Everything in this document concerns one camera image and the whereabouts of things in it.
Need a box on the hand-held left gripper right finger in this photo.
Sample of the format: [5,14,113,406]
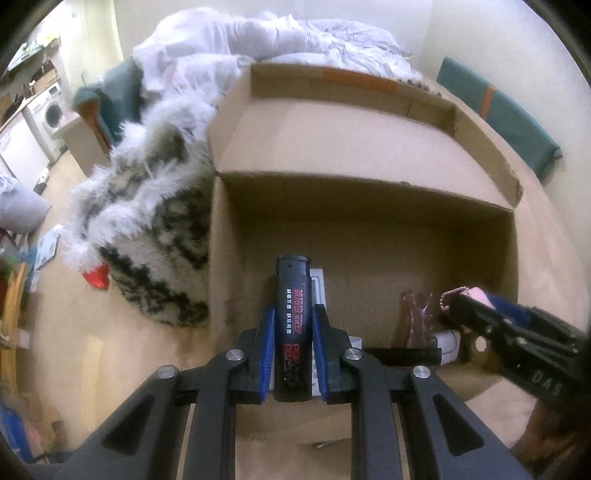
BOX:
[311,304,532,480]

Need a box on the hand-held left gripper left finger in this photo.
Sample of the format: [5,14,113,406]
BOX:
[55,305,278,480]

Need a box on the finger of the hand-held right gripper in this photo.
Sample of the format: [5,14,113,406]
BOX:
[449,294,532,354]
[489,295,583,344]

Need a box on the pink charm with bead chain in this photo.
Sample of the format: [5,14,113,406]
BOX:
[438,286,497,319]

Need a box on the black lighter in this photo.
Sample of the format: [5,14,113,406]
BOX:
[273,255,315,402]

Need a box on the large cardboard box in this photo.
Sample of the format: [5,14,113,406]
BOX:
[208,62,525,441]

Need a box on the person's right forearm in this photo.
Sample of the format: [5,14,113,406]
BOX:
[510,399,585,480]

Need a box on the gold metal object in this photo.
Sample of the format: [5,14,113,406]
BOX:
[462,332,505,370]

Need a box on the black flat bar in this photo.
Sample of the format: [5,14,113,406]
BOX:
[365,346,443,367]

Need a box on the furry black and white blanket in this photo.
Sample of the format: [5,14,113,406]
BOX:
[62,95,215,328]

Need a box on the red foil packet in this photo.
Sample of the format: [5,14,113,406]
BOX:
[83,264,112,291]

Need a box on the teal cushion with orange stripe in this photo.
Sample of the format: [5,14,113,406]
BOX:
[436,56,563,185]

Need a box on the light blue booklet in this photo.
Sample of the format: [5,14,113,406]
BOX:
[32,226,63,271]

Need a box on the yellow wooden chair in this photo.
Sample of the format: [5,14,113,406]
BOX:
[0,263,28,398]

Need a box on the blue plastic item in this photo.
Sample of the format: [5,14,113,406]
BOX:
[0,401,24,462]

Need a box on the grey pillow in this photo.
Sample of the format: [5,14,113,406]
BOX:
[0,185,51,234]

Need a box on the white crumpled duvet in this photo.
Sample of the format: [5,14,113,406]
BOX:
[134,11,414,93]

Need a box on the white washing machine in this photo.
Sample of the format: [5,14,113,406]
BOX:
[28,83,68,139]

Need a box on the white kitchen cabinet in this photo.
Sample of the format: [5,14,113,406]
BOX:
[0,111,47,185]

